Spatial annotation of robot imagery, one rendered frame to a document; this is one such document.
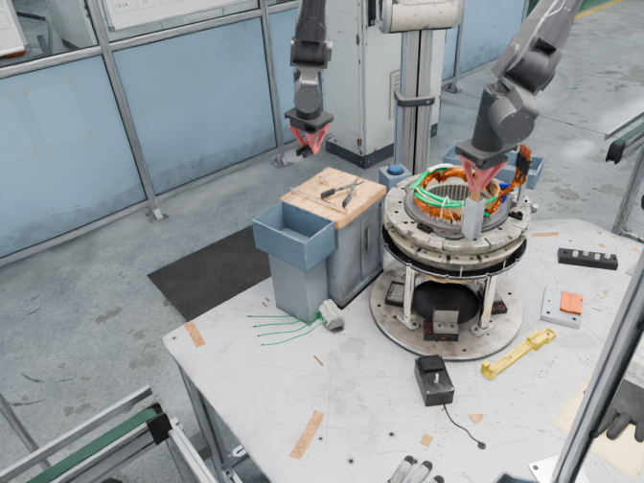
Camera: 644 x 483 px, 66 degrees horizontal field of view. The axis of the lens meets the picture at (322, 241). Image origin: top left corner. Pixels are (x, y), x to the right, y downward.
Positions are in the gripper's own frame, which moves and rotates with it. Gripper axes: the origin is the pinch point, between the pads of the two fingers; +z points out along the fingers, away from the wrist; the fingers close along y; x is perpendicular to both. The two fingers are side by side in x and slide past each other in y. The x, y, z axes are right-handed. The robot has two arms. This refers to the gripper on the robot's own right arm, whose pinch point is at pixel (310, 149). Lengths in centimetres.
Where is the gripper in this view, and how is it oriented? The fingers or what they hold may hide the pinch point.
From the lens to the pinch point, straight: 123.4
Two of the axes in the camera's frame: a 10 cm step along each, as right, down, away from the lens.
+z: 0.4, 7.5, 6.6
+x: 6.4, -5.3, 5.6
